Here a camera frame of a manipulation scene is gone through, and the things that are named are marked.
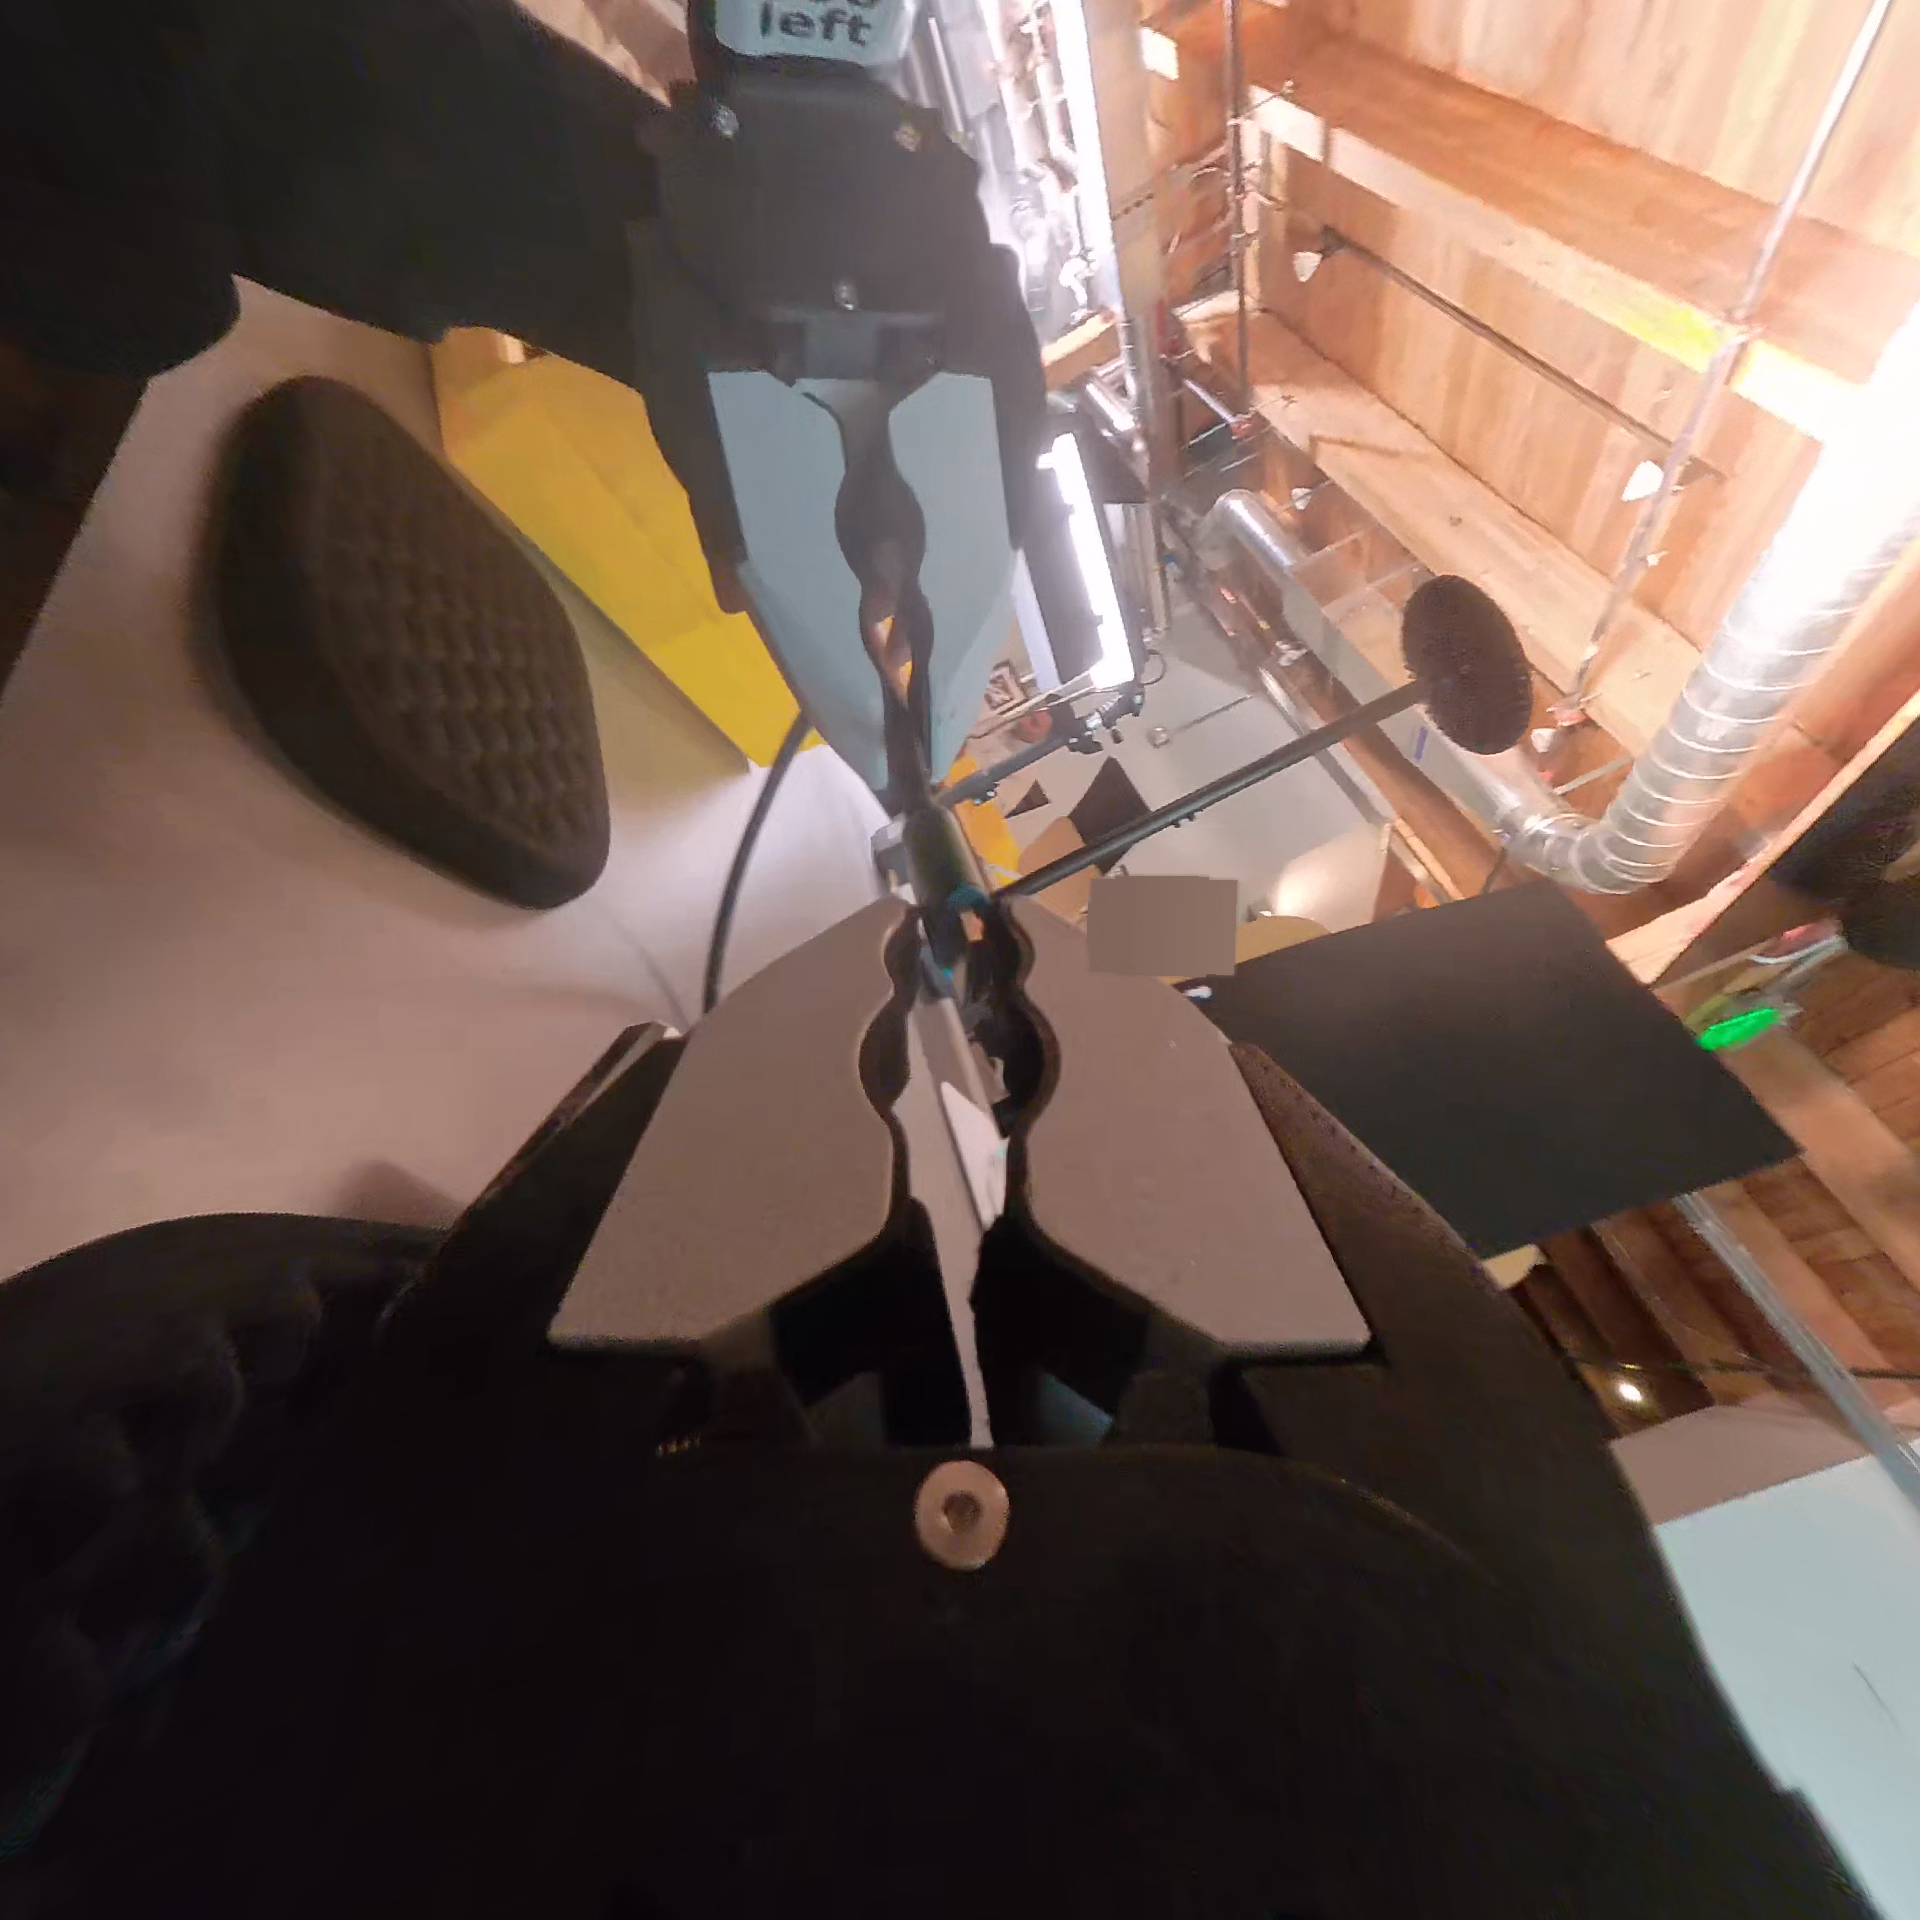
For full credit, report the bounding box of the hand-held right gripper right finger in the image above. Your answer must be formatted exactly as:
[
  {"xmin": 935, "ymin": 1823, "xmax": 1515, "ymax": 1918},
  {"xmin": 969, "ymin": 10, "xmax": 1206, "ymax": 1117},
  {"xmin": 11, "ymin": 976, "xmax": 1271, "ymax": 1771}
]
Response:
[{"xmin": 976, "ymin": 897, "xmax": 1375, "ymax": 1446}]

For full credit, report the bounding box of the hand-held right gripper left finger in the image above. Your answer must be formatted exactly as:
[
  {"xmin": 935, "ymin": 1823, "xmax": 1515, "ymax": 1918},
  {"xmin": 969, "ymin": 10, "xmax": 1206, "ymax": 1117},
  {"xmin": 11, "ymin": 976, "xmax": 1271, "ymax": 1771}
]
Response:
[{"xmin": 548, "ymin": 903, "xmax": 963, "ymax": 1451}]

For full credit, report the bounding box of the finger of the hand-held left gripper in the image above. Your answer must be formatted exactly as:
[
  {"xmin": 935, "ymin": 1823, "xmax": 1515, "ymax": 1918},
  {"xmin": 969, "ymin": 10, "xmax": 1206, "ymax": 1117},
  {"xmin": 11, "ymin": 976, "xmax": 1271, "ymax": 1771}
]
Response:
[
  {"xmin": 888, "ymin": 371, "xmax": 1026, "ymax": 785},
  {"xmin": 702, "ymin": 371, "xmax": 892, "ymax": 786}
]

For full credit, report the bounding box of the black braided hdmi cable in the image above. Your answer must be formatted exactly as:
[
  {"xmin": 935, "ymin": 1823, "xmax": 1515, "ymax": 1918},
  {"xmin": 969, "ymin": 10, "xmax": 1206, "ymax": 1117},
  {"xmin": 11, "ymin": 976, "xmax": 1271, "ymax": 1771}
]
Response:
[{"xmin": 837, "ymin": 435, "xmax": 1002, "ymax": 1202}]

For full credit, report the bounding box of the yellow plastic bin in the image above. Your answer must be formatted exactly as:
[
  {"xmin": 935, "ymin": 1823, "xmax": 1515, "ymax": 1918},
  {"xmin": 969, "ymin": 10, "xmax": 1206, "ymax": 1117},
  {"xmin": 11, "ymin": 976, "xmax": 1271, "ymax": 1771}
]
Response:
[{"xmin": 433, "ymin": 331, "xmax": 820, "ymax": 775}]

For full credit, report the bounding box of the white light panel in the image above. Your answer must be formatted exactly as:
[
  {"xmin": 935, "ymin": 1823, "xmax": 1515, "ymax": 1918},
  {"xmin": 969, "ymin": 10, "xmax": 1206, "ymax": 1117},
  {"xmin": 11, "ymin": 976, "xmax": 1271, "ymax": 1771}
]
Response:
[{"xmin": 1035, "ymin": 427, "xmax": 1142, "ymax": 682}]

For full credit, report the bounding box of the black square panel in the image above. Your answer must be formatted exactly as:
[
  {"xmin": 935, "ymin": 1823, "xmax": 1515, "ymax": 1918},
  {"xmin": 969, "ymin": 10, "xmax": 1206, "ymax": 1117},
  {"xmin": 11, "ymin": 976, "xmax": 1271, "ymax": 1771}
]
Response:
[{"xmin": 1198, "ymin": 878, "xmax": 1803, "ymax": 1262}]

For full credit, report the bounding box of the black textured pad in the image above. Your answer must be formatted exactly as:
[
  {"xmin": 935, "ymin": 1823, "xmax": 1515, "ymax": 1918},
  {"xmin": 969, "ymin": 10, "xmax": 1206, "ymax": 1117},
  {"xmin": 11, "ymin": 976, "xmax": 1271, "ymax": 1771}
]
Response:
[{"xmin": 209, "ymin": 375, "xmax": 614, "ymax": 913}]

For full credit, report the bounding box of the black round disc on rod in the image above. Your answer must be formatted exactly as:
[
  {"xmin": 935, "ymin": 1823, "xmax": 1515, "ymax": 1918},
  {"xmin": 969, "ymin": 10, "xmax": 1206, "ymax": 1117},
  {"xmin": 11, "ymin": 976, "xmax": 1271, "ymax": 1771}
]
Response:
[{"xmin": 989, "ymin": 576, "xmax": 1535, "ymax": 905}]

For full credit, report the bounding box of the person's black printed hoodie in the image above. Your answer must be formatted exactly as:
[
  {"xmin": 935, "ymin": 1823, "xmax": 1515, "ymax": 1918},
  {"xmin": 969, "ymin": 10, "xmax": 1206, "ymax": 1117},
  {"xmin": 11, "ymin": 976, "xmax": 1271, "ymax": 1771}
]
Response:
[{"xmin": 0, "ymin": 1214, "xmax": 467, "ymax": 1920}]

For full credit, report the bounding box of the thin black hub cable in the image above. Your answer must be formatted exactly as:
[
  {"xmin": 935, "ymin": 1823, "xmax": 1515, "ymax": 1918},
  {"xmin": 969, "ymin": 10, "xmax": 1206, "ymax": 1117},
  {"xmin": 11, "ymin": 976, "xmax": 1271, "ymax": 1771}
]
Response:
[{"xmin": 702, "ymin": 718, "xmax": 815, "ymax": 1023}]

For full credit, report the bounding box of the silver ventilation duct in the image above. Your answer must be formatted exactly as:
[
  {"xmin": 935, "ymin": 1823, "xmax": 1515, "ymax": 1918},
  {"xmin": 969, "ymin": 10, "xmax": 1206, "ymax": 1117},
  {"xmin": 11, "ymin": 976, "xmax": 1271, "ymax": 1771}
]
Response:
[{"xmin": 1198, "ymin": 486, "xmax": 1920, "ymax": 903}]

